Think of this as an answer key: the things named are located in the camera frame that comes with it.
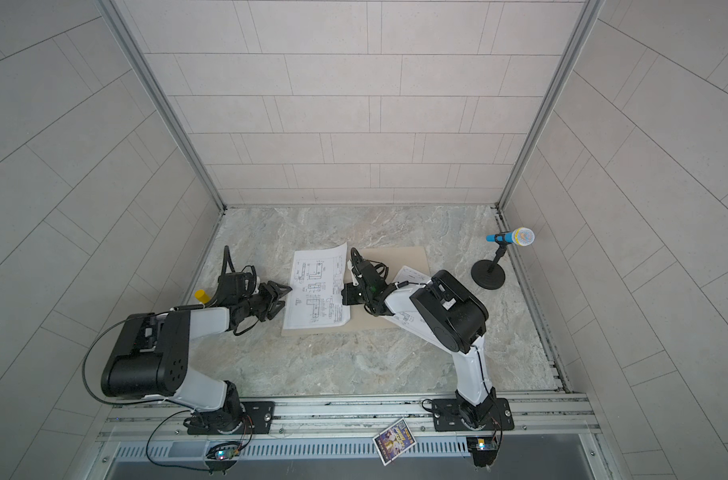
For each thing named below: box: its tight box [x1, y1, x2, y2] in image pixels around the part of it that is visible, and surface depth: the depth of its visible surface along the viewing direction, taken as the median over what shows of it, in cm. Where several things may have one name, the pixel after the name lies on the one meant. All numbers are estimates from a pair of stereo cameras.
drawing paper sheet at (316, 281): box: [283, 242, 350, 330], surface depth 95 cm
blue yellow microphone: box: [485, 227, 535, 247], surface depth 79 cm
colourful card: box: [372, 417, 417, 467], surface depth 68 cm
